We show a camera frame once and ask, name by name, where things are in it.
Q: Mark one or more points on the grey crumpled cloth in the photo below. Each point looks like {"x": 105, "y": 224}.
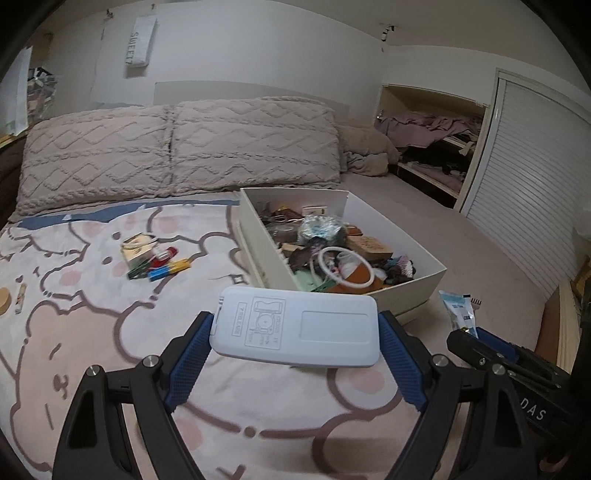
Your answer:
{"x": 364, "y": 164}

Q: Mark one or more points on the beige textured pillow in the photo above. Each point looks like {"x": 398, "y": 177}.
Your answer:
{"x": 254, "y": 138}
{"x": 92, "y": 157}

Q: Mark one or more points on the carved wooden box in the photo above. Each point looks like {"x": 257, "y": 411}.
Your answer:
{"x": 369, "y": 247}

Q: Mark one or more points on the beige bed sheet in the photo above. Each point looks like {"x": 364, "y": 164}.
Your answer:
{"x": 438, "y": 221}

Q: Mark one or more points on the pile of pink clothes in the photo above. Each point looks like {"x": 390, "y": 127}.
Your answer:
{"x": 429, "y": 127}

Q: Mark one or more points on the white hanging wall sign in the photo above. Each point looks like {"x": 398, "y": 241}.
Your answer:
{"x": 140, "y": 41}

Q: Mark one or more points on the blue and yellow stick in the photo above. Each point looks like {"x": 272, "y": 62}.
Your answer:
{"x": 171, "y": 269}

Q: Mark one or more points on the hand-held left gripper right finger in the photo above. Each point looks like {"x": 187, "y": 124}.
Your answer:
{"x": 401, "y": 364}

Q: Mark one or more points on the white louvered door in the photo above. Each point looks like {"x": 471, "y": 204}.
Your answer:
{"x": 531, "y": 175}

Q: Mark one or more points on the small beige tube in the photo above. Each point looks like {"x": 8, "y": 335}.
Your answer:
{"x": 21, "y": 299}

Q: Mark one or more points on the round wooden disc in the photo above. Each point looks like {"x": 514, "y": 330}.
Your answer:
{"x": 4, "y": 302}

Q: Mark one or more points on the small yellow box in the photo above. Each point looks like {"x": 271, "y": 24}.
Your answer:
{"x": 137, "y": 247}

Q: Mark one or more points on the metal scissors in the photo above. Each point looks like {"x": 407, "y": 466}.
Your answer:
{"x": 279, "y": 219}

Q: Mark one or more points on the purple crochet piece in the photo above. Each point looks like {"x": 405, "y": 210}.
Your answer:
{"x": 302, "y": 256}

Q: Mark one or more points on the beige plush cushion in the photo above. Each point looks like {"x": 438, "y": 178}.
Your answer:
{"x": 364, "y": 136}

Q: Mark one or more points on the blue brown crochet piece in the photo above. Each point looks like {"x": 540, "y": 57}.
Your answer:
{"x": 399, "y": 270}

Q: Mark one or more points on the white plastic case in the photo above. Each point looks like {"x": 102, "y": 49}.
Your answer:
{"x": 295, "y": 327}

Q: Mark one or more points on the blue and white packet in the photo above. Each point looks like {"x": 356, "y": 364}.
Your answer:
{"x": 456, "y": 311}

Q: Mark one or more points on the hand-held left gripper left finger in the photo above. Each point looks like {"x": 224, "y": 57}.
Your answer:
{"x": 189, "y": 364}

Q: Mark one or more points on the small green clip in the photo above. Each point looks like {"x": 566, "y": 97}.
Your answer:
{"x": 138, "y": 271}

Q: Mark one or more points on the small white box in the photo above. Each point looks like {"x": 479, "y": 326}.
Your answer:
{"x": 315, "y": 211}

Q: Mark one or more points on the brown leather piece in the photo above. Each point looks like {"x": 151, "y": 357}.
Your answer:
{"x": 358, "y": 281}

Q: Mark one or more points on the white storage box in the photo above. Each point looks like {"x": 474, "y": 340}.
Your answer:
{"x": 258, "y": 240}

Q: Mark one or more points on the light wooden board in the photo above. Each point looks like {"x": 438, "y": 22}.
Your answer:
{"x": 569, "y": 323}

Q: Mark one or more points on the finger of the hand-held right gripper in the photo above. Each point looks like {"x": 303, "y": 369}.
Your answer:
{"x": 496, "y": 341}
{"x": 466, "y": 346}

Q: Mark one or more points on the open closet shelf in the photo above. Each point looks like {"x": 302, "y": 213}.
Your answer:
{"x": 475, "y": 152}

